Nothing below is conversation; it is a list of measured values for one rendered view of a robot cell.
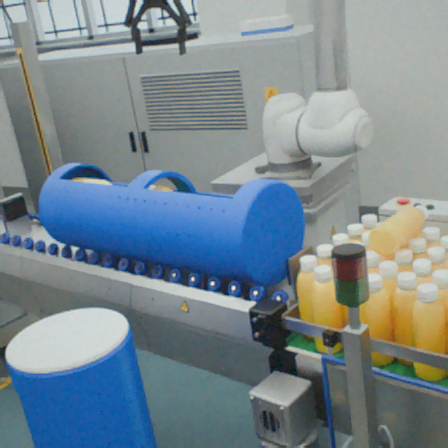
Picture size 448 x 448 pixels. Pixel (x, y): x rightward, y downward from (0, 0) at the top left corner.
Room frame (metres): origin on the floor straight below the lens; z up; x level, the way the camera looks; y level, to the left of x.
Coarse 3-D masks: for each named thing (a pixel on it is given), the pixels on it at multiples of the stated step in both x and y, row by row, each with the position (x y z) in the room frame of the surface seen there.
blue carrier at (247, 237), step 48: (48, 192) 2.18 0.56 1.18; (96, 192) 2.03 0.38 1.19; (144, 192) 1.90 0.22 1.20; (192, 192) 2.07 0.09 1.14; (240, 192) 1.70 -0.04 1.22; (288, 192) 1.76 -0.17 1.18; (96, 240) 2.01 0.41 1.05; (144, 240) 1.85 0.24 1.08; (192, 240) 1.71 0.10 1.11; (240, 240) 1.61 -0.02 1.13; (288, 240) 1.74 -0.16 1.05
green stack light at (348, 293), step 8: (336, 280) 1.12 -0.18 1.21; (360, 280) 1.10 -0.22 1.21; (368, 280) 1.12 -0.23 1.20; (336, 288) 1.12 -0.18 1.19; (344, 288) 1.11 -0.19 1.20; (352, 288) 1.10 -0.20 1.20; (360, 288) 1.10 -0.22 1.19; (368, 288) 1.12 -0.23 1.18; (336, 296) 1.13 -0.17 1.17; (344, 296) 1.11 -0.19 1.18; (352, 296) 1.10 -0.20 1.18; (360, 296) 1.10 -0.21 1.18; (368, 296) 1.11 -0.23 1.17; (344, 304) 1.11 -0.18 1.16; (352, 304) 1.10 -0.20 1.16; (360, 304) 1.10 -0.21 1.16
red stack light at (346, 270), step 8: (336, 264) 1.11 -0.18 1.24; (344, 264) 1.10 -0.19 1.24; (352, 264) 1.10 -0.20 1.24; (360, 264) 1.10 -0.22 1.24; (336, 272) 1.12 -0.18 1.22; (344, 272) 1.10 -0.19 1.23; (352, 272) 1.10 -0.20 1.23; (360, 272) 1.10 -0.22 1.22; (344, 280) 1.11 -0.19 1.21; (352, 280) 1.10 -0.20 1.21
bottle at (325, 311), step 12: (312, 288) 1.41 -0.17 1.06; (324, 288) 1.39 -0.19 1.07; (312, 300) 1.40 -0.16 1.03; (324, 300) 1.38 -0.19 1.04; (312, 312) 1.41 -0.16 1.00; (324, 312) 1.38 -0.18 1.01; (336, 312) 1.38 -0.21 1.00; (324, 324) 1.38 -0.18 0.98; (336, 324) 1.38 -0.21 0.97; (324, 348) 1.38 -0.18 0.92; (336, 348) 1.38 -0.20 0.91
